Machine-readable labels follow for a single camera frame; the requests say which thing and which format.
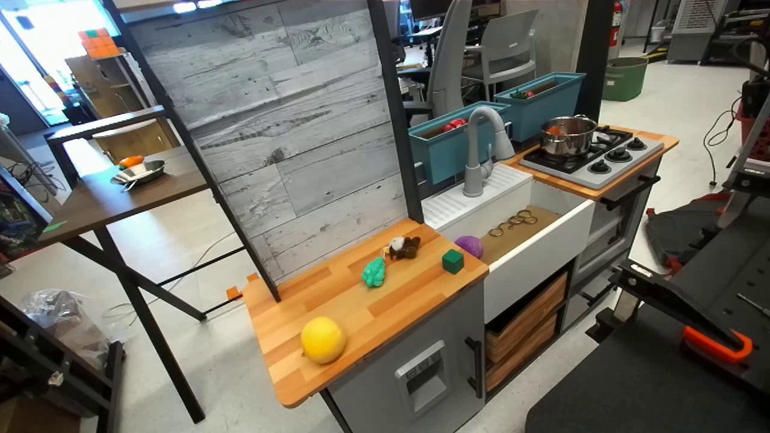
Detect brown plush toy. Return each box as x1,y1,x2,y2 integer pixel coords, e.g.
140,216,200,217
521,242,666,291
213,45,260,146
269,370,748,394
383,235,422,261

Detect teal green toy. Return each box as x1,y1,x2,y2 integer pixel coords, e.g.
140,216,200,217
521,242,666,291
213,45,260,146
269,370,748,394
361,257,387,289

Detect teal planter box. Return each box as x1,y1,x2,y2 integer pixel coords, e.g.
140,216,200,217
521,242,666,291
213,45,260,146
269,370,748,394
408,100,513,186
494,72,587,143

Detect purple ball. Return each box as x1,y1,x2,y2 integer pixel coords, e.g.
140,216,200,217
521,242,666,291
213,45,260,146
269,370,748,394
454,235,484,260

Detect toy kitchen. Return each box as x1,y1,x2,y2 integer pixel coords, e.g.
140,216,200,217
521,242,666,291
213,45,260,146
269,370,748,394
242,101,680,433

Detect grey toy tap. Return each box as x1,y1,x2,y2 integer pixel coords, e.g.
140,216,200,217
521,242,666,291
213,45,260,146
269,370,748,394
463,106,517,198

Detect yellow ball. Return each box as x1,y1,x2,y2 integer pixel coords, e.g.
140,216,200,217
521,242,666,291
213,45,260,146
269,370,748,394
300,316,348,366

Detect grey wood backdrop panel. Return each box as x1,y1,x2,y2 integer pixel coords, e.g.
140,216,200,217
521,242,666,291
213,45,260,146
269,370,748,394
103,0,425,303

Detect white toy sink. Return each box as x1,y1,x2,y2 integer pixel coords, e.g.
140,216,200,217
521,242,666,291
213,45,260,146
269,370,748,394
422,162,596,324

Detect grey office chair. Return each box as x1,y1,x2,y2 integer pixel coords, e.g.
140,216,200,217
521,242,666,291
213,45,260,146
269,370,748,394
399,0,474,126

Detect grey toy fridge door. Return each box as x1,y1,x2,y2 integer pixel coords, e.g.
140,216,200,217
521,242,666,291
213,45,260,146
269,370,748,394
327,281,487,433

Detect stack of wooden crates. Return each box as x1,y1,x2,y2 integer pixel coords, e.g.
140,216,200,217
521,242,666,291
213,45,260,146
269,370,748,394
484,272,568,393

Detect steel pot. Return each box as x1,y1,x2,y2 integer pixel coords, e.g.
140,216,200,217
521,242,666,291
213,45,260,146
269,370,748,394
539,114,599,159

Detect white chair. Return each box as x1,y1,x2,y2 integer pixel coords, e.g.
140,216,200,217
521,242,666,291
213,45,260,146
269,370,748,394
462,8,541,102

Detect toy stove burner top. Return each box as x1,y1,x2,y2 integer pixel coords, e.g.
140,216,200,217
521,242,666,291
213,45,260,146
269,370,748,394
519,125,666,191

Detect toy oven door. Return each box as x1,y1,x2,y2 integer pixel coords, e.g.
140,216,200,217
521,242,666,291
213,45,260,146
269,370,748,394
574,158,664,284

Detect metal bowl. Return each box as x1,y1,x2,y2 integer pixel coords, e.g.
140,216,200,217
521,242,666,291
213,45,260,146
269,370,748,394
111,159,167,192

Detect green bin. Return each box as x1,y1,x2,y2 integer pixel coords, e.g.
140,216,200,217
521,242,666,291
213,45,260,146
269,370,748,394
602,57,650,102

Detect brown table with black legs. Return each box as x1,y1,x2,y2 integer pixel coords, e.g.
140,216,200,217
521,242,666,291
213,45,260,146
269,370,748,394
36,105,283,425

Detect red fire extinguisher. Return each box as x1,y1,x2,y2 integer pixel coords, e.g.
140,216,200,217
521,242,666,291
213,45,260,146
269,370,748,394
608,0,624,48

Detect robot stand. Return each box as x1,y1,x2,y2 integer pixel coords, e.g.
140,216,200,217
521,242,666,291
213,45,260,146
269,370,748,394
525,195,770,433

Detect colourful puzzle cube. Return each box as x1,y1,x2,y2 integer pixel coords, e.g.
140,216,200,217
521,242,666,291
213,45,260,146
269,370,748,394
78,28,122,60

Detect clear plastic bag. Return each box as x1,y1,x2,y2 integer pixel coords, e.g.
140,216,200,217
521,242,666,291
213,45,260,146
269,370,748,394
19,289,112,369

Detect orange clamp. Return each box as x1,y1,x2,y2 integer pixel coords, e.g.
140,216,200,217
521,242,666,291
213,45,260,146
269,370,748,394
681,325,754,365

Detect black shelf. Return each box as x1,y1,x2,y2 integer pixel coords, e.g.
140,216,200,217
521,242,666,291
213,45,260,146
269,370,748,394
0,293,125,433

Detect chain of gold rings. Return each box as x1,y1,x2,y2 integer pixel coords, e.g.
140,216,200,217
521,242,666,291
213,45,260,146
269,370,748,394
488,208,538,238

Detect black fridge door handle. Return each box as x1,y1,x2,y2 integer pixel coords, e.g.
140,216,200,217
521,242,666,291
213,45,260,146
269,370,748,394
464,336,484,400

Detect black oven door handle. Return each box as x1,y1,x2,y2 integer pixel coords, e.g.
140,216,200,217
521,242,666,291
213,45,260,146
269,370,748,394
600,174,662,212

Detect black cable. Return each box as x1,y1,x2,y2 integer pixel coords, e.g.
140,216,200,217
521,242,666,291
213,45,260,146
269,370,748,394
702,95,744,188

